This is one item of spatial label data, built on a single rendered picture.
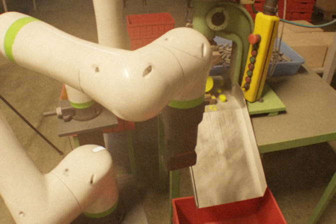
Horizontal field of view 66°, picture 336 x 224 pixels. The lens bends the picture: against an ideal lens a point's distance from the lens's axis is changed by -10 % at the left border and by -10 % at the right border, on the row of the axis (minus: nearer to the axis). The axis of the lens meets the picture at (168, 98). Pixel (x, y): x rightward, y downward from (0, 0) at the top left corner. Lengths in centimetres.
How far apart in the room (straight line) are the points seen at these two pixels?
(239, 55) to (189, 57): 71
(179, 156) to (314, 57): 218
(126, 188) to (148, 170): 128
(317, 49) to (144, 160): 176
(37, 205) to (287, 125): 97
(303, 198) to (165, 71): 195
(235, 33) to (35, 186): 87
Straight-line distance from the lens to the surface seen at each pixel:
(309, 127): 127
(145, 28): 364
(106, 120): 125
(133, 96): 39
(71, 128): 124
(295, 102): 140
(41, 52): 57
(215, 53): 108
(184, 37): 49
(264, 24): 111
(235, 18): 112
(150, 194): 210
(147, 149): 241
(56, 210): 68
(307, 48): 261
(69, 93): 122
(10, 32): 67
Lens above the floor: 168
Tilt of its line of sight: 34 degrees down
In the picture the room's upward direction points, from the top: straight up
